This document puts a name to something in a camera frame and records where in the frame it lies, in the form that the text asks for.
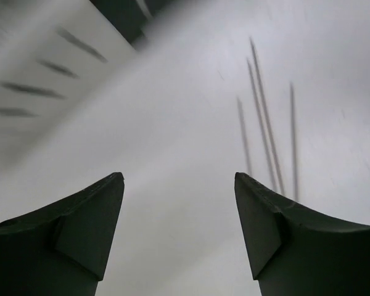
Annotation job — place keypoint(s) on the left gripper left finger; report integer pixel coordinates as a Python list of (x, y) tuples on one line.
[(64, 247)]

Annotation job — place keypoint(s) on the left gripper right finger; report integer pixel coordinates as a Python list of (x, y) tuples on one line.
[(294, 250)]

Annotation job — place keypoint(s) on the white utensil holder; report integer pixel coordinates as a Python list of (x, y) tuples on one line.
[(53, 55)]

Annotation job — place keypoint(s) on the black utensil holder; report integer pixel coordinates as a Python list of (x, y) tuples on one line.
[(131, 18)]

